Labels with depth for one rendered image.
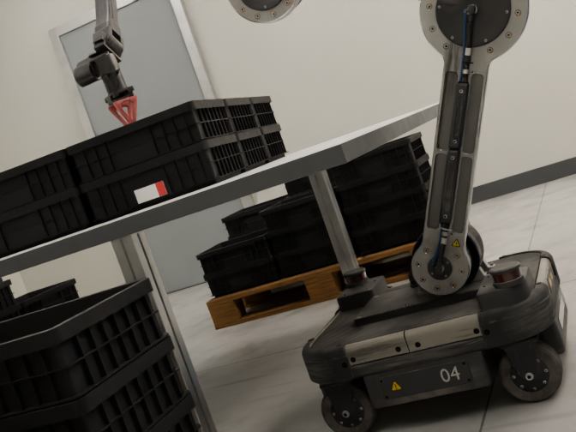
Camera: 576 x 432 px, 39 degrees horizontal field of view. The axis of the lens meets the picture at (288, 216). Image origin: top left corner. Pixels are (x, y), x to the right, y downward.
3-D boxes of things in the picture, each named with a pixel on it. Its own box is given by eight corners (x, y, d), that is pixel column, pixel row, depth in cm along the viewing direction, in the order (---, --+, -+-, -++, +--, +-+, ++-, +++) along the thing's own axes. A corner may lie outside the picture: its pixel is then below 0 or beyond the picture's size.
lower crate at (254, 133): (272, 161, 276) (261, 128, 275) (249, 171, 247) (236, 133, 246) (168, 198, 286) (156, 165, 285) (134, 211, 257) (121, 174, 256)
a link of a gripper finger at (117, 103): (124, 127, 223) (111, 94, 222) (118, 131, 229) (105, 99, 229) (147, 119, 226) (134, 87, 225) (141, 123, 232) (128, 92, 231)
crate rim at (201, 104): (226, 105, 246) (224, 98, 245) (194, 109, 217) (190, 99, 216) (111, 148, 256) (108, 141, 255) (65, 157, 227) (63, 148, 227)
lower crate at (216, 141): (249, 171, 247) (236, 133, 246) (220, 182, 218) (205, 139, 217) (134, 211, 257) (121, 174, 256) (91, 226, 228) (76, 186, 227)
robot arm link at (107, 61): (105, 50, 223) (116, 49, 228) (85, 59, 225) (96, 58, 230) (115, 74, 223) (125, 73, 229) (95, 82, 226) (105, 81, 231)
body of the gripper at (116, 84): (113, 99, 222) (103, 73, 221) (106, 105, 231) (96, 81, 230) (135, 91, 224) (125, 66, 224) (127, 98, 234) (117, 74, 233)
